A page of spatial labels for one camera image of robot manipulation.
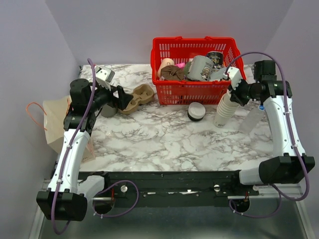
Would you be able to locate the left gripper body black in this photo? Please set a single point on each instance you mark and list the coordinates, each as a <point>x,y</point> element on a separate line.
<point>103,96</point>

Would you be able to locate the black printed cup in basket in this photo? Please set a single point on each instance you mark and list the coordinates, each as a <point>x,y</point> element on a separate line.
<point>217,59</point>

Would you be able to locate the stack of white lids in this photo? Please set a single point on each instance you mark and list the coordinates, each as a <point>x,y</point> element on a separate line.
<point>196,111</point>

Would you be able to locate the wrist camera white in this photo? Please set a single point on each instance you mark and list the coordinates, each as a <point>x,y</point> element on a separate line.
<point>233,75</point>
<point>104,77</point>

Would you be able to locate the grey felt straw holder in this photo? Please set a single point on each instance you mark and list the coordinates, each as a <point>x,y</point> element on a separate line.
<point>108,111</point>

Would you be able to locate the stack of white paper cups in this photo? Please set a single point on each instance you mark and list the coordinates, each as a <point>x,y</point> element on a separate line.
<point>225,110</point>

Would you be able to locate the pink item in basket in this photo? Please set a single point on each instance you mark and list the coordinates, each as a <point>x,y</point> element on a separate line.
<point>180,65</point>

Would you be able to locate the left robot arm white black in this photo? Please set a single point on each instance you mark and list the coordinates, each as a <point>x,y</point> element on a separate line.
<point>66,198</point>

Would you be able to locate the aluminium rail frame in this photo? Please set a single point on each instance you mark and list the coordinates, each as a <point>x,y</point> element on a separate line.
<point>291,222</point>

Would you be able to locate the brown cardboard cup carrier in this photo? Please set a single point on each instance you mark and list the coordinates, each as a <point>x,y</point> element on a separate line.
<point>142,95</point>

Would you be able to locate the red plastic shopping basket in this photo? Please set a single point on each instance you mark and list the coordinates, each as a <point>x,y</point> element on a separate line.
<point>186,70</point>

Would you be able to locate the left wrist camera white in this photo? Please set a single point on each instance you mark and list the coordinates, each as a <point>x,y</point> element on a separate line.
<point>104,77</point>

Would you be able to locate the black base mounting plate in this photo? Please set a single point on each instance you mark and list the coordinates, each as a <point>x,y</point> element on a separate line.
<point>174,189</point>

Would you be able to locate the beige cup in basket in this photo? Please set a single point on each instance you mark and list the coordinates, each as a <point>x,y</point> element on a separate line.
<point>165,62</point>

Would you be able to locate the brown fabric scrunchie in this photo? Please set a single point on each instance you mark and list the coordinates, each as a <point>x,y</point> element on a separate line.
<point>172,73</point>

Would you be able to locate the white paper takeout bag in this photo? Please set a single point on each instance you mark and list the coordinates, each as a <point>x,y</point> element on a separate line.
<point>54,114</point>

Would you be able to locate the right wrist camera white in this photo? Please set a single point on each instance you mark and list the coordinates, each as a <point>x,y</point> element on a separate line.
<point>233,75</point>

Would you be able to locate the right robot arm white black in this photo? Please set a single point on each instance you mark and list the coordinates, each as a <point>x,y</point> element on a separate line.
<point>290,161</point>

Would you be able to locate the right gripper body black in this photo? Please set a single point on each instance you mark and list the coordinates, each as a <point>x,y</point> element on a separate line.
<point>242,92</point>

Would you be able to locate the grey printed cup in basket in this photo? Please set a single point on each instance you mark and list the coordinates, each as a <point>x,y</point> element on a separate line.
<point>200,68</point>

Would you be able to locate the clear plastic water bottle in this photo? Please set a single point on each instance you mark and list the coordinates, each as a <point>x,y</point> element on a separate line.
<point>252,119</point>

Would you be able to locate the grey pouch in basket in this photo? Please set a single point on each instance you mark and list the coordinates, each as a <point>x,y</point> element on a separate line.
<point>219,75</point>

